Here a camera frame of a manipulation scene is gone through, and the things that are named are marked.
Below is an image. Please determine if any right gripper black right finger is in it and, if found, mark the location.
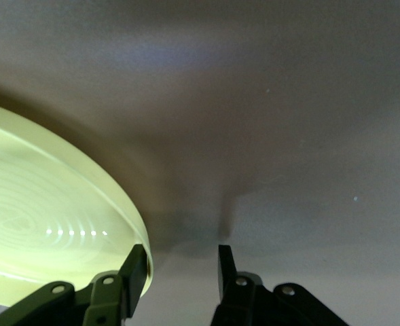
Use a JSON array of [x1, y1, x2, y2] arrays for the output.
[[208, 244, 344, 326]]

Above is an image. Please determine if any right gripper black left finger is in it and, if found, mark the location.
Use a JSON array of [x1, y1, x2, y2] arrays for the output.
[[0, 243, 150, 326]]

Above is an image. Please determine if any yellow round plate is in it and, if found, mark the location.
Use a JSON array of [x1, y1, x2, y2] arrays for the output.
[[0, 99, 153, 306]]

